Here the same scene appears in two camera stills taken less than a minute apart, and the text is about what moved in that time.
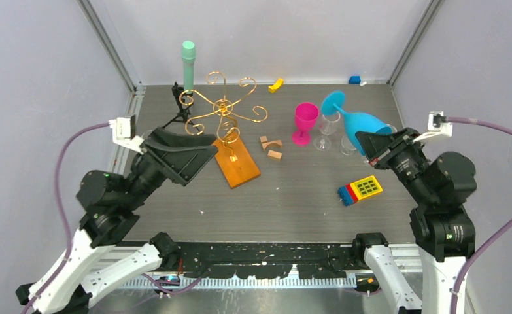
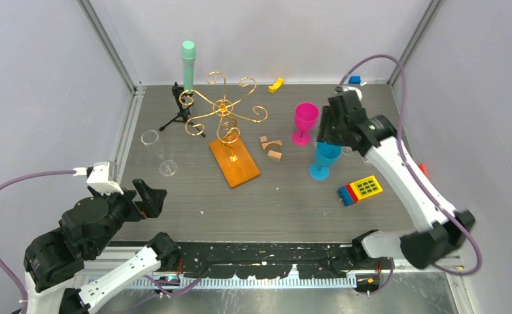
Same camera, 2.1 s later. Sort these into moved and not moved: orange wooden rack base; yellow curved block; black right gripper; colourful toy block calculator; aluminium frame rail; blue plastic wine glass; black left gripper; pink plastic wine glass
Moved: black right gripper; black left gripper; blue plastic wine glass
Not moved: colourful toy block calculator; orange wooden rack base; aluminium frame rail; yellow curved block; pink plastic wine glass
